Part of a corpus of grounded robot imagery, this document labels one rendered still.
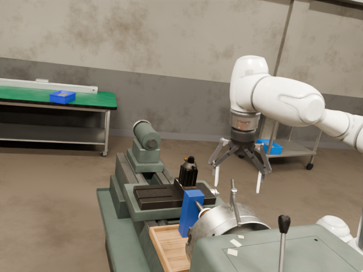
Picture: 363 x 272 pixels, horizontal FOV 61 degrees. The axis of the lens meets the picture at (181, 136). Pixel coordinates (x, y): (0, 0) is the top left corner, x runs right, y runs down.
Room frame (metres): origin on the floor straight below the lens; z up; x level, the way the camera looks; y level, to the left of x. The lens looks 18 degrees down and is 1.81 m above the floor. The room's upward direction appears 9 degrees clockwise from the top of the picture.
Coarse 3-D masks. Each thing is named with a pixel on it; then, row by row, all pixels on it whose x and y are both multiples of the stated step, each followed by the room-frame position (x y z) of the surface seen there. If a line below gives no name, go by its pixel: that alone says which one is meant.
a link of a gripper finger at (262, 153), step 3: (261, 147) 0.89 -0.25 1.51; (261, 150) 0.90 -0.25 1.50; (264, 150) 0.92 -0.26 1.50; (261, 153) 0.90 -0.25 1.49; (264, 153) 0.89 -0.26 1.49; (261, 156) 0.90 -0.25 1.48; (264, 156) 0.89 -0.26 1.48; (264, 159) 0.89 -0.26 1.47; (267, 159) 0.91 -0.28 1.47; (264, 162) 0.89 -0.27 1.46; (267, 162) 0.89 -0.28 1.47; (267, 165) 0.89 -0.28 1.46; (267, 168) 0.89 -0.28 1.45; (270, 168) 0.89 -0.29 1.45; (267, 171) 0.89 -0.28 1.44; (270, 171) 0.89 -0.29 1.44
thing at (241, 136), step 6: (234, 132) 0.89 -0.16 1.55; (240, 132) 0.88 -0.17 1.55; (246, 132) 0.88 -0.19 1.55; (252, 132) 0.89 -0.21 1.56; (234, 138) 0.89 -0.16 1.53; (240, 138) 0.88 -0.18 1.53; (246, 138) 0.88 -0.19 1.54; (252, 138) 0.89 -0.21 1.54; (228, 144) 0.92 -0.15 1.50; (234, 144) 0.91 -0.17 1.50; (240, 144) 0.91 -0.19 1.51; (246, 144) 0.91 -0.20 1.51; (252, 144) 0.90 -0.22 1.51; (240, 150) 0.91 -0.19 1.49
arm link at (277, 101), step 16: (272, 80) 0.79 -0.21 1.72; (288, 80) 0.77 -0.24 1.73; (256, 96) 0.80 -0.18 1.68; (272, 96) 0.75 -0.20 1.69; (288, 96) 0.72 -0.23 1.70; (304, 96) 0.71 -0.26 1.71; (320, 96) 0.72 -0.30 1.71; (272, 112) 0.75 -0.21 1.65; (288, 112) 0.71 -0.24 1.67; (304, 112) 0.70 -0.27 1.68; (320, 112) 0.71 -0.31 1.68; (336, 112) 1.11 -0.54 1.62; (320, 128) 1.09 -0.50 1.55; (336, 128) 1.08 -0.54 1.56
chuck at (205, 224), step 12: (228, 204) 1.01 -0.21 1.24; (240, 204) 1.03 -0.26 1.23; (204, 216) 0.97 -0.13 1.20; (216, 216) 0.95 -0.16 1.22; (228, 216) 0.93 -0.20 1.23; (240, 216) 0.94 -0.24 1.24; (252, 216) 0.96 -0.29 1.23; (192, 228) 0.96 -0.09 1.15; (204, 228) 0.92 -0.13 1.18; (192, 240) 0.92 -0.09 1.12; (192, 252) 0.90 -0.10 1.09
